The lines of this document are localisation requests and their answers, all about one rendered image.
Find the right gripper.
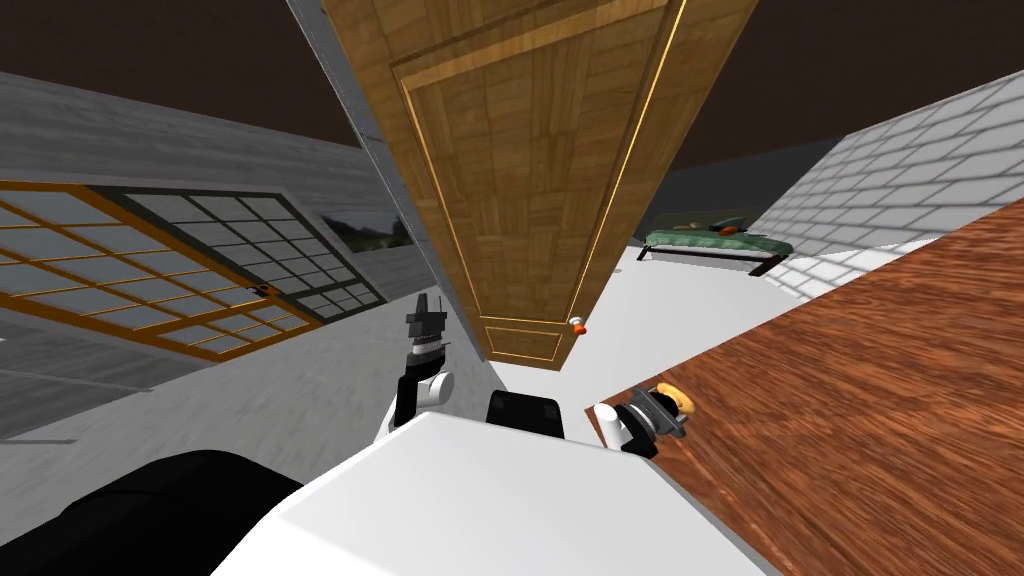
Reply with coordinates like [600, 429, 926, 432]
[635, 386, 690, 442]

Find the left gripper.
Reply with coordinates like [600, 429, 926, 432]
[404, 292, 449, 347]

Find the yellow round door knob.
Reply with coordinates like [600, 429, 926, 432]
[655, 381, 697, 425]

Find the light brown wooden door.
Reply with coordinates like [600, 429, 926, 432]
[319, 0, 761, 373]

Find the red-brown wooden door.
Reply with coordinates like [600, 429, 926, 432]
[583, 199, 1024, 576]

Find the dark-framed window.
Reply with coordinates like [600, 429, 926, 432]
[86, 184, 387, 326]

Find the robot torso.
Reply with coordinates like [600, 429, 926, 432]
[209, 389, 787, 576]

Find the orange-framed window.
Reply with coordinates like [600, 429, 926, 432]
[0, 180, 323, 363]

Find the landscape picture on wall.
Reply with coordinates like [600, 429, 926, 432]
[319, 209, 417, 257]

